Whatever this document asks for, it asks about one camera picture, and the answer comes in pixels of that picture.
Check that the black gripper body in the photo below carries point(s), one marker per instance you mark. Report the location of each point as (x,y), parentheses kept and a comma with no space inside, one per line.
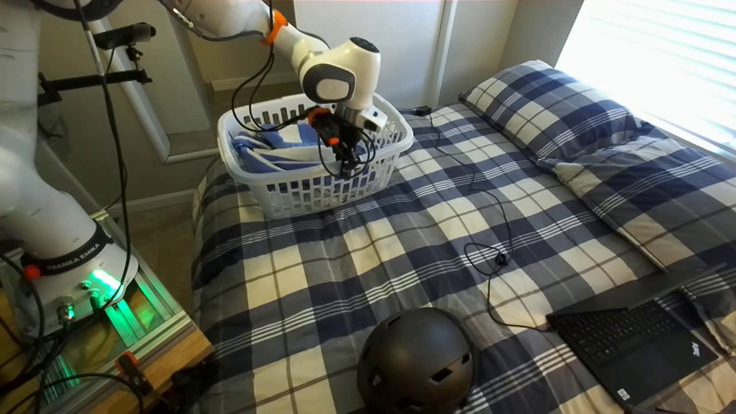
(351,147)

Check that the white plastic laundry basket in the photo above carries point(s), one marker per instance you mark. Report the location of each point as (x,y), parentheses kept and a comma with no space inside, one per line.
(308,190)

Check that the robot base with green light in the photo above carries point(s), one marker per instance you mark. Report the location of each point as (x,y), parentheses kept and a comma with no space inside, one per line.
(50,292)

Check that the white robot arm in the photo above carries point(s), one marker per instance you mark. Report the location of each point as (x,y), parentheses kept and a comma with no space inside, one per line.
(50,224)

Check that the blue and white striped towel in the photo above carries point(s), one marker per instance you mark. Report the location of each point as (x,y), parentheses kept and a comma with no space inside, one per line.
(287,147)

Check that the plaid blue bedspread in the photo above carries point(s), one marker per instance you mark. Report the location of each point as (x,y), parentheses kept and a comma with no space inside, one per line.
(471,227)

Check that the dark grey helmet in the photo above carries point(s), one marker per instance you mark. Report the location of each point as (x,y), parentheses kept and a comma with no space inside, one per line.
(417,361)

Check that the wooden side table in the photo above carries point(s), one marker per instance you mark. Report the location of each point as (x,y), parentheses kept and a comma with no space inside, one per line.
(123,361)

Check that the plaid pillow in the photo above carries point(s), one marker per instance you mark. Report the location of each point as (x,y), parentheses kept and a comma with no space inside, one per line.
(672,201)

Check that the black laptop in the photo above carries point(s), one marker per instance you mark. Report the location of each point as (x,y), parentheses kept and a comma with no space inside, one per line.
(630,343)

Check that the black camera on stand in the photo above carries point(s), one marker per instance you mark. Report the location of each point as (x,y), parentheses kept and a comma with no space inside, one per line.
(127,35)

